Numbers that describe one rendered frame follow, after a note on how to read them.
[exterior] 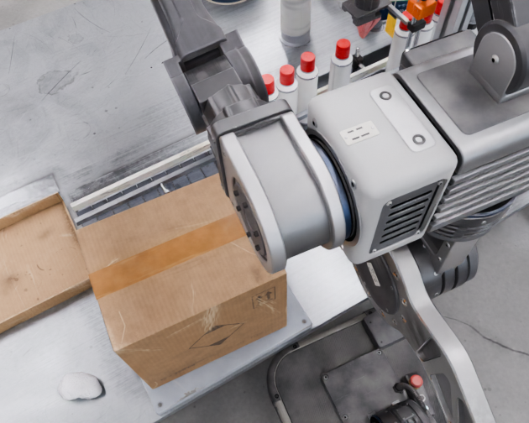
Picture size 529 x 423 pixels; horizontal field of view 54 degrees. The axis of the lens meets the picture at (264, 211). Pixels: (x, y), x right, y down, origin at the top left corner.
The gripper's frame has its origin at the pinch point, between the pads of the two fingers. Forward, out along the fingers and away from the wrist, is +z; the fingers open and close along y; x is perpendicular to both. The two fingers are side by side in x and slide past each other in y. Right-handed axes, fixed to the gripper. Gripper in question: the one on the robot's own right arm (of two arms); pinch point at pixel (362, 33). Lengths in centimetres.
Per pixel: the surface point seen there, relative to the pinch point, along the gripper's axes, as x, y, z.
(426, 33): 9.3, -12.3, -1.4
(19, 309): 17, 101, 18
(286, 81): 8.3, 26.7, -4.8
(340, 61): 7.8, 12.0, -3.0
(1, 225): -6, 98, 17
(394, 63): 7.5, -5.5, 6.3
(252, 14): -36.8, 12.3, 13.2
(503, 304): 59, -38, 102
